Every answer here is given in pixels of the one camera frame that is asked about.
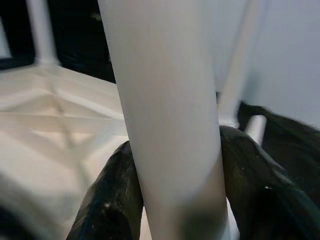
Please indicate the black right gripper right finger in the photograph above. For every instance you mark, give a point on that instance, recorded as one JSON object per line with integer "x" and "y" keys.
{"x": 262, "y": 200}

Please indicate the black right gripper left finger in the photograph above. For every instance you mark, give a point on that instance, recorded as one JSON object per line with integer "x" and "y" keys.
{"x": 110, "y": 205}

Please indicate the white plastic children table top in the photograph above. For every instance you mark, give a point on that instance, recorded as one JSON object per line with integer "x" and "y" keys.
{"x": 50, "y": 137}

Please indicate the white plastic table leg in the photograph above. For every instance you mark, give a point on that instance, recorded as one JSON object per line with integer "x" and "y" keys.
{"x": 42, "y": 32}
{"x": 165, "y": 100}
{"x": 237, "y": 70}
{"x": 256, "y": 127}

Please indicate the black plastic sheet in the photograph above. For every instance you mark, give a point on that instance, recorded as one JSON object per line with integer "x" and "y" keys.
{"x": 292, "y": 140}

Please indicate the large white board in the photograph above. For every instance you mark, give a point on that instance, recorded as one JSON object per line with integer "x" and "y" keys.
{"x": 287, "y": 50}

